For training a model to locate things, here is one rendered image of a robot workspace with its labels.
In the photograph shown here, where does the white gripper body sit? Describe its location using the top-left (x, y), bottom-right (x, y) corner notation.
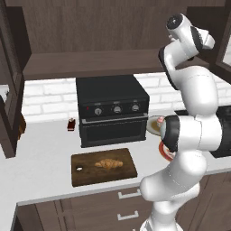
top-left (201, 30), bottom-right (217, 51)

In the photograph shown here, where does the golden croissant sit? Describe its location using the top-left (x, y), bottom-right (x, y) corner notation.
top-left (94, 159), bottom-right (125, 171)

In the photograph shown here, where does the small dark red jar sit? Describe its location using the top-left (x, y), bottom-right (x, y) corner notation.
top-left (67, 117), bottom-right (77, 132)

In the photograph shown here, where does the dark wood base cabinet door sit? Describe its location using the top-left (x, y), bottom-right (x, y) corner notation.
top-left (15, 199), bottom-right (65, 231)
top-left (175, 171), bottom-right (231, 231)

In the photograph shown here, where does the dark wooden cutting board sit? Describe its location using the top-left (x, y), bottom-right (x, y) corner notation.
top-left (70, 147), bottom-right (139, 188)

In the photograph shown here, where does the white plate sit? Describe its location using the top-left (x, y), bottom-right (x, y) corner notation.
top-left (146, 115), bottom-right (166, 137)

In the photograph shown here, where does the black toaster oven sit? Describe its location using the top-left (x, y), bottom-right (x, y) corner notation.
top-left (75, 74), bottom-right (151, 149)

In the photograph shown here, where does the red plate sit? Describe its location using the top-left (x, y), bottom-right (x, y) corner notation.
top-left (158, 141), bottom-right (177, 162)

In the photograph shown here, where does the toaster oven door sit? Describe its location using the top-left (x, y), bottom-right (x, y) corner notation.
top-left (79, 116), bottom-right (149, 148)

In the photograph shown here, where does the dark wood drawer front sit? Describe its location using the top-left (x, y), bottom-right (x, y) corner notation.
top-left (62, 207), bottom-right (155, 231)
top-left (60, 185), bottom-right (155, 215)

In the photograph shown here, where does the brown wooden block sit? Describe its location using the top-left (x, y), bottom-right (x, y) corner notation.
top-left (17, 113), bottom-right (28, 141)

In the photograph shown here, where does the dark wood wall cabinet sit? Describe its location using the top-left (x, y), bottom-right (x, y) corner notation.
top-left (22, 0), bottom-right (227, 81)

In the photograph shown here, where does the toaster oven door handle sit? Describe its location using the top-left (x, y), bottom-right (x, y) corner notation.
top-left (80, 113), bottom-right (149, 125)

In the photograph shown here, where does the white drawer handle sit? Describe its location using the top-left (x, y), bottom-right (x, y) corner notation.
top-left (117, 189), bottom-right (142, 200)
top-left (116, 209), bottom-right (140, 221)

